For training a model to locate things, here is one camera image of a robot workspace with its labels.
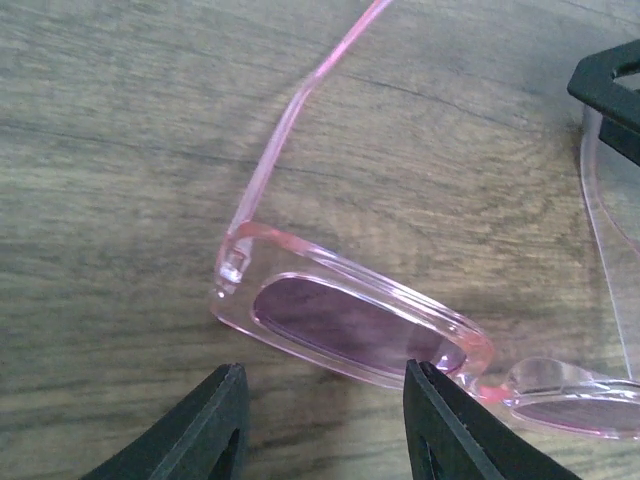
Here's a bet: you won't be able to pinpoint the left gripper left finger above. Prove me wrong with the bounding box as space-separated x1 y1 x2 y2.
83 364 249 480

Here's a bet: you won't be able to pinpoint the pink sunglasses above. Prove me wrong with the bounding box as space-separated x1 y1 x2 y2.
211 1 639 439

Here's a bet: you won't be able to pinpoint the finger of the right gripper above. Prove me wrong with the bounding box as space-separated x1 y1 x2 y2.
567 40 640 165

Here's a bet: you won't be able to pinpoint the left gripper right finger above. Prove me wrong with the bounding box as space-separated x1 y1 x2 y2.
403 360 579 480

